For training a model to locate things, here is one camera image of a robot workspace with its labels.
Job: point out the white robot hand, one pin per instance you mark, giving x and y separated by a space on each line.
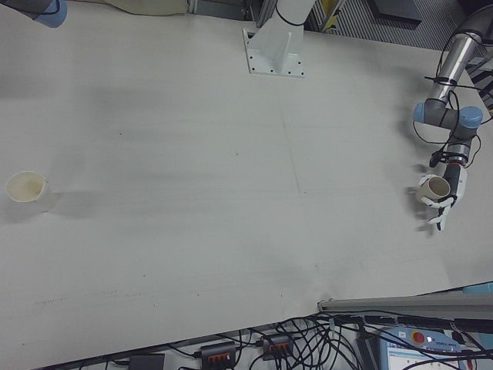
460 181

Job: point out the beige cup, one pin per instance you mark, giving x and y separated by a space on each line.
439 187

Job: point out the black adapter with orange clips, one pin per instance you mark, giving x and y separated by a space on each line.
275 347
217 354

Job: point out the black flat box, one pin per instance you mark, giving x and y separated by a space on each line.
147 363

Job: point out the grey slatted panel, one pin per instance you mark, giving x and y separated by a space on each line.
431 34

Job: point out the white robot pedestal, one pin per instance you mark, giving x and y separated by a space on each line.
275 50

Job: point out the teach pendant with red button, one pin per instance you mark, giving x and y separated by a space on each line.
408 339

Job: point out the white paper cup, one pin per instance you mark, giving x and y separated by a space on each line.
27 187

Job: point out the aluminium frame rail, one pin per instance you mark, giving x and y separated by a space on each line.
481 85

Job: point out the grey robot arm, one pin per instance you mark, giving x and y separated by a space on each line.
454 58
50 15

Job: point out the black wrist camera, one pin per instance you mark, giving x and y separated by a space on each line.
434 159

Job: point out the light blue plastic bin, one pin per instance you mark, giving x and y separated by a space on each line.
481 289

